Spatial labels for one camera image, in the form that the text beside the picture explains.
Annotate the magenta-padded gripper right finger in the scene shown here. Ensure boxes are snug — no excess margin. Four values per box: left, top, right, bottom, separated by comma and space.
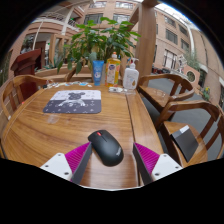
132, 142, 184, 186

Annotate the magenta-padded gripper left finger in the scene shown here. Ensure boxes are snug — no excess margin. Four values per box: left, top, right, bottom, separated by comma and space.
39, 142, 93, 185

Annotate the black computer mouse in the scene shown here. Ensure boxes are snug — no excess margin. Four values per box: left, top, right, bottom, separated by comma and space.
87, 129, 125, 167

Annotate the grey bear print mouse pad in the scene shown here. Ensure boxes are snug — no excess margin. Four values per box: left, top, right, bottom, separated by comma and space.
42, 89, 102, 115

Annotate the wooden armchair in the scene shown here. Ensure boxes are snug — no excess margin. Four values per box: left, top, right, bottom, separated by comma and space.
137, 73, 195, 114
0, 74, 51, 121
64, 68, 94, 84
154, 100, 224, 168

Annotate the black notebook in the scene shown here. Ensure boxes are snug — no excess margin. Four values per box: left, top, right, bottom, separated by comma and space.
170, 125, 200, 163

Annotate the clear packet with white item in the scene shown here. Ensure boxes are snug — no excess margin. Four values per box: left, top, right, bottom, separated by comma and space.
108, 86, 128, 94

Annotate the white pump dispenser bottle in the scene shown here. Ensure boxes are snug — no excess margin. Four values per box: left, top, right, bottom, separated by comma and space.
122, 58, 140, 91

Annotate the yellow flowering plant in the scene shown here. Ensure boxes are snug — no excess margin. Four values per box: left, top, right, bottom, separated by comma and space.
200, 87, 212, 102

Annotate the blue squeeze tube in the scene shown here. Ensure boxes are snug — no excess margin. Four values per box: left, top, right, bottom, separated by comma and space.
92, 60, 105, 87

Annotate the yellow dish soap bottle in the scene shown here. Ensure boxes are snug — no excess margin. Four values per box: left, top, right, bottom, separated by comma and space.
105, 51, 122, 88

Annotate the dark red wooden podium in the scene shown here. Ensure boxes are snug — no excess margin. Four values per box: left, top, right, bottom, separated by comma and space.
9, 47, 44, 101

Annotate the large leafy potted plant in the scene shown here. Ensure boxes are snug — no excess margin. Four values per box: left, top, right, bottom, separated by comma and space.
56, 17, 142, 81

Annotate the dark bust statue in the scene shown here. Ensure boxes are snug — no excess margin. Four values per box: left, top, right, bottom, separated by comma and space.
20, 35, 34, 54

